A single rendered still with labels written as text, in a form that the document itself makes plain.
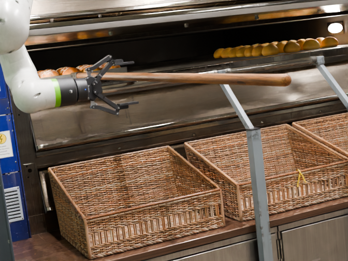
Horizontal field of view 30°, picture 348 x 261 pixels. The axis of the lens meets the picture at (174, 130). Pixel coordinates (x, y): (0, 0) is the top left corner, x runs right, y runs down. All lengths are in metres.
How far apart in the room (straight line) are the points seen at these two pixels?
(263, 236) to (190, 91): 0.82
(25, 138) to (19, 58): 0.66
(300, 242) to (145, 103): 0.89
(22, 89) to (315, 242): 1.34
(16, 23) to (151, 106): 1.42
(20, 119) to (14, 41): 1.18
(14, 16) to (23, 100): 0.55
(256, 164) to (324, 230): 0.47
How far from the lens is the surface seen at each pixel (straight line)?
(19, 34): 1.57
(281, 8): 3.02
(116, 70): 3.25
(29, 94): 2.06
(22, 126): 2.72
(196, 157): 2.83
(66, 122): 2.76
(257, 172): 2.44
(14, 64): 2.14
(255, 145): 2.42
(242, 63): 3.07
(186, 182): 2.77
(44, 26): 2.59
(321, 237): 2.73
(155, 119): 2.87
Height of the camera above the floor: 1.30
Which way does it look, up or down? 8 degrees down
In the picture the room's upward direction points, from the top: 7 degrees counter-clockwise
